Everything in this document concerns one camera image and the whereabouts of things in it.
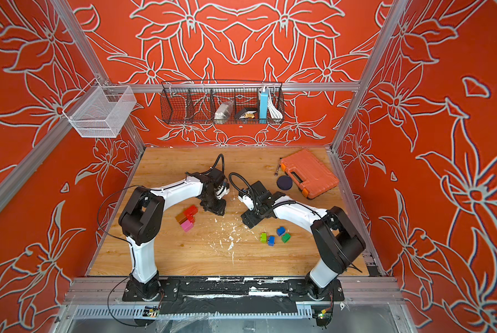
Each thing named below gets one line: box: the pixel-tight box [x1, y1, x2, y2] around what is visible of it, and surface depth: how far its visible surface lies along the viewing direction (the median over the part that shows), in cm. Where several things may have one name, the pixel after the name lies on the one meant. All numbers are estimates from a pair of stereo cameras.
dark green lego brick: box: [281, 233, 292, 244], surface depth 86 cm
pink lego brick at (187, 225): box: [180, 219, 193, 233], surface depth 89 cm
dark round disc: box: [276, 175, 293, 191], surface depth 106 cm
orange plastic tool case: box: [280, 149, 340, 200], surface depth 103 cm
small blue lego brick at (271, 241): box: [267, 235, 276, 247], surface depth 85 cm
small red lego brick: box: [183, 204, 199, 224], surface depth 93 cm
